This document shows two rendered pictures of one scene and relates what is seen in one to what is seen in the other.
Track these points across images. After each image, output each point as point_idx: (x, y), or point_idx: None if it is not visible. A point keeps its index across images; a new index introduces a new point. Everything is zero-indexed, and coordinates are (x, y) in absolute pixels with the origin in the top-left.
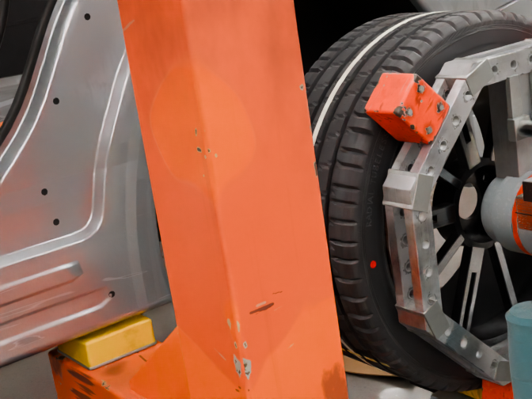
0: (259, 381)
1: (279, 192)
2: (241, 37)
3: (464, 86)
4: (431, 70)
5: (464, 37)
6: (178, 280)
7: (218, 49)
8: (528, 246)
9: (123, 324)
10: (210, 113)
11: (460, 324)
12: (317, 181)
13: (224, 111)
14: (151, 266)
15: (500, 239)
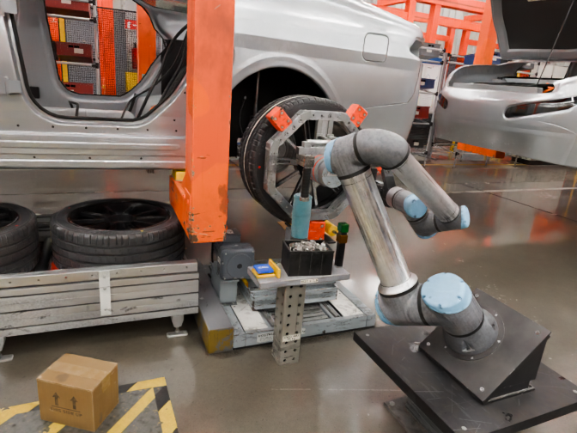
0: (196, 179)
1: (215, 125)
2: (211, 76)
3: (299, 117)
4: (295, 111)
5: (312, 104)
6: (186, 146)
7: (203, 76)
8: (311, 176)
9: None
10: (196, 94)
11: (291, 200)
12: (229, 126)
13: (201, 95)
14: None
15: None
